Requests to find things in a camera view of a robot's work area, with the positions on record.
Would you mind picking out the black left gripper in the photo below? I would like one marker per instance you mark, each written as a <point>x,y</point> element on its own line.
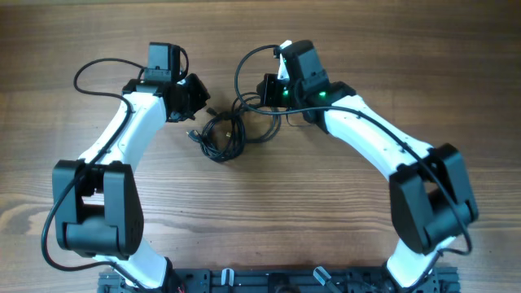
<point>201,96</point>

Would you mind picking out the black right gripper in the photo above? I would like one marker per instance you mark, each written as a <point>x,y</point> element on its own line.
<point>267,89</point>

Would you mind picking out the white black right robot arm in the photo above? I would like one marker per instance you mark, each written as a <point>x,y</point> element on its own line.
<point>431,198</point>

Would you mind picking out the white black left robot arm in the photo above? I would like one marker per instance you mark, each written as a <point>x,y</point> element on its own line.
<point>97,211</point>

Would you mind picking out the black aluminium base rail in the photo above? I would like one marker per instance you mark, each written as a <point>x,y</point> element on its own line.
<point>355,279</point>

